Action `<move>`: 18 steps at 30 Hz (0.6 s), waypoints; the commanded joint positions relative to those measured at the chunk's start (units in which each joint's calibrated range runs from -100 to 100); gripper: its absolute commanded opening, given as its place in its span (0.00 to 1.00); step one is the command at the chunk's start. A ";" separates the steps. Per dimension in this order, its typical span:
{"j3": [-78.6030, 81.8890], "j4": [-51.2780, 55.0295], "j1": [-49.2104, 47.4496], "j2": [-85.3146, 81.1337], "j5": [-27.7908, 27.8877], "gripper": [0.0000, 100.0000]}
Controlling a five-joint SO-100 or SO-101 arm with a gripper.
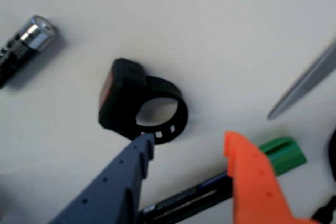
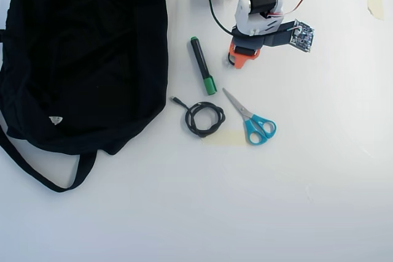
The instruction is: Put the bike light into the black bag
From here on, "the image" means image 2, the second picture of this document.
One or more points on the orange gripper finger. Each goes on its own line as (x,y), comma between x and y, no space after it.
(241,61)

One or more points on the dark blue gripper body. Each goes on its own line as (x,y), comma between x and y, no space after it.
(244,51)

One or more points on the black fabric bag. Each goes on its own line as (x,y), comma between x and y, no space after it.
(86,59)

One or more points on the black marker with green cap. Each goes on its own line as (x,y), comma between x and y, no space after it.
(201,62)

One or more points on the beige masking tape strip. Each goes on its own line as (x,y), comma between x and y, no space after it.
(376,1)
(224,137)

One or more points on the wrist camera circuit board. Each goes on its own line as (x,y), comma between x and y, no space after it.
(302,36)

